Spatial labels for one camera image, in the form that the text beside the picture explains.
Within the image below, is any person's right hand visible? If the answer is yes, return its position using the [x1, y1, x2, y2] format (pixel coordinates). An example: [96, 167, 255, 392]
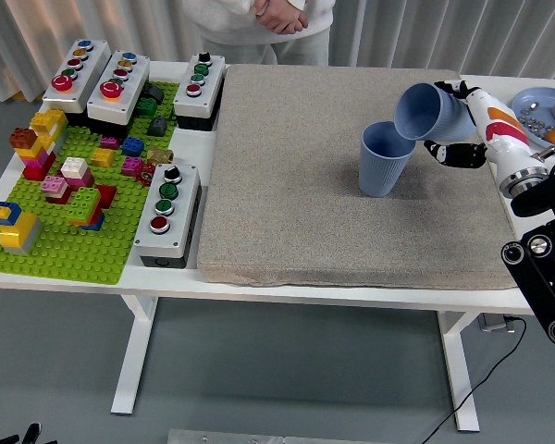
[253, 0, 283, 32]

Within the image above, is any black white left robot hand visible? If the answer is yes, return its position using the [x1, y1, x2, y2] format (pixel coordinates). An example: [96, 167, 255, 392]
[0, 421, 59, 444]

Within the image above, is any person's left hand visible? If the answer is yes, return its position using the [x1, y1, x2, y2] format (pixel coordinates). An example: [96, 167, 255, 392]
[270, 4, 309, 34]

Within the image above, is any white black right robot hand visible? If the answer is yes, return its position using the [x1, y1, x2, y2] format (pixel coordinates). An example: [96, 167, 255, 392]
[423, 79, 548, 186]

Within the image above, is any blue ribbed cup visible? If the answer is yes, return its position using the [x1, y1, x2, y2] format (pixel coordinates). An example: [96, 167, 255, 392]
[393, 82, 477, 142]
[357, 120, 417, 199]

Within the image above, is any person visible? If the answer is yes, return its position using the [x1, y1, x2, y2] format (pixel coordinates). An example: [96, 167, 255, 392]
[182, 0, 337, 66]

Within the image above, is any blue plate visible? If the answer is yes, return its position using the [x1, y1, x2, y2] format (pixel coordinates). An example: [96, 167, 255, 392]
[511, 86, 555, 152]

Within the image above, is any four-button control box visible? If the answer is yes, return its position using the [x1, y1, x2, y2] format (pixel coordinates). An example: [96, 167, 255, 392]
[172, 51, 227, 132]
[132, 162, 203, 269]

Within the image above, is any white curtain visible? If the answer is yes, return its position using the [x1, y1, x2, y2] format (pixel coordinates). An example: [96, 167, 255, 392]
[0, 0, 555, 101]

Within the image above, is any white table leg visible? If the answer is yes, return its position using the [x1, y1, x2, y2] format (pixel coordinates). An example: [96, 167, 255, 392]
[109, 295, 159, 415]
[436, 310, 481, 434]

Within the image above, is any five-button control box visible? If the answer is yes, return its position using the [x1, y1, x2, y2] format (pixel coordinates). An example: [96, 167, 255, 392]
[86, 49, 152, 139]
[42, 39, 112, 117]

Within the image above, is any grey-brown mat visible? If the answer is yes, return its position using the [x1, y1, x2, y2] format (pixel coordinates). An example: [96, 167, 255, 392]
[196, 63, 522, 290]

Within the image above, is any brass pipe fitting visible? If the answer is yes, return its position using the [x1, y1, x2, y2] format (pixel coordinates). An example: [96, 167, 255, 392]
[146, 146, 175, 166]

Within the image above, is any grey table control box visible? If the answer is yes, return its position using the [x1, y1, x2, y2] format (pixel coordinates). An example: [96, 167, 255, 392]
[478, 314, 515, 333]

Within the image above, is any green brick baseplate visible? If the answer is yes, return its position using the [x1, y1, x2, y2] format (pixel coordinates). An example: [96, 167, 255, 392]
[0, 80, 181, 286]

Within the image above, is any yellow blue grey brick stack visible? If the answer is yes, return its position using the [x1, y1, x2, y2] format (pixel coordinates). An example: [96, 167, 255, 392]
[0, 201, 43, 255]

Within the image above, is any green red blue brick stack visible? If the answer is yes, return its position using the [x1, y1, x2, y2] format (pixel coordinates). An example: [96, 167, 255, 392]
[67, 184, 117, 231]

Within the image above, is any yellow white brick tower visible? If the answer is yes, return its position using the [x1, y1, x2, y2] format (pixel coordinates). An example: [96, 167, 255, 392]
[29, 108, 69, 154]

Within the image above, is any white pink brick stack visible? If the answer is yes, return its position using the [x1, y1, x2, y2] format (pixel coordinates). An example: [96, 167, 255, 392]
[59, 156, 96, 189]

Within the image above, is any pink red brick stack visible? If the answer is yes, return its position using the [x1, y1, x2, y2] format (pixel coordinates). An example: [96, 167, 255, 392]
[40, 175, 73, 204]

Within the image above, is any brown yellow red brick tower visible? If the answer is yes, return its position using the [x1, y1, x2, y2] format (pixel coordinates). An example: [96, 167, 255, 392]
[8, 127, 56, 181]

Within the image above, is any black power cable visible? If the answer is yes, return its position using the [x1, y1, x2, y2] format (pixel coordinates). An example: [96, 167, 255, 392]
[420, 314, 527, 444]

